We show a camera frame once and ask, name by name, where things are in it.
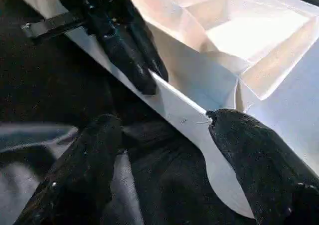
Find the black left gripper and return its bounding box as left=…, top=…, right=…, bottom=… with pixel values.
left=21, top=0, right=169, bottom=96

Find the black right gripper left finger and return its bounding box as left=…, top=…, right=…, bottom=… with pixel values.
left=14, top=114, right=123, bottom=225

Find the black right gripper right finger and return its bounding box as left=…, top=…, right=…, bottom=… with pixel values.
left=206, top=109, right=319, bottom=225

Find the white plastic table top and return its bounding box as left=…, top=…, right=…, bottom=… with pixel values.
left=7, top=0, right=319, bottom=220

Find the black mat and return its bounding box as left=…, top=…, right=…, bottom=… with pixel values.
left=0, top=0, right=319, bottom=225

